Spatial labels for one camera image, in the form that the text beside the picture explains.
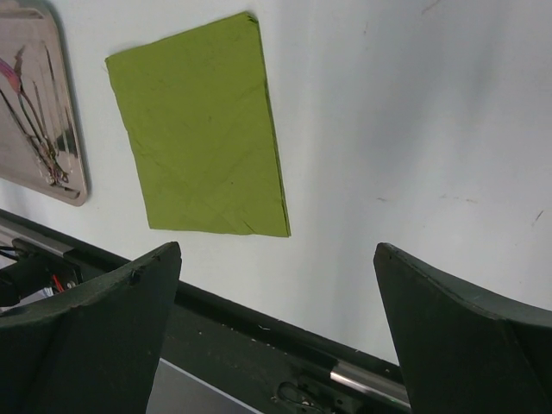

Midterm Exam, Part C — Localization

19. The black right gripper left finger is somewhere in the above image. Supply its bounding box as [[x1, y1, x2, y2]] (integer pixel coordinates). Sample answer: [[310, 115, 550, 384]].
[[1, 242, 181, 413]]

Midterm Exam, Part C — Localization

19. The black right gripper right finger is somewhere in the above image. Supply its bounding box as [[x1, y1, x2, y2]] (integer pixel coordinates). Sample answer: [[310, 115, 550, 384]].
[[373, 243, 551, 413]]

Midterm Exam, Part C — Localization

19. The green paper napkin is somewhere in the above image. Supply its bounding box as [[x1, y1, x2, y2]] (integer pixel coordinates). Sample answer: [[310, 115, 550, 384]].
[[106, 12, 291, 237]]

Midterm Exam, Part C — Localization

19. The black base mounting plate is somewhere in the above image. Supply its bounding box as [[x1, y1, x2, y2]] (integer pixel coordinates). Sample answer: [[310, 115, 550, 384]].
[[1, 212, 411, 413]]

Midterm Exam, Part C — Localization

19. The silver metal tray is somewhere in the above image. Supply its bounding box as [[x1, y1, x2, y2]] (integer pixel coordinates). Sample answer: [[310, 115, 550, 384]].
[[1, 1, 88, 206]]

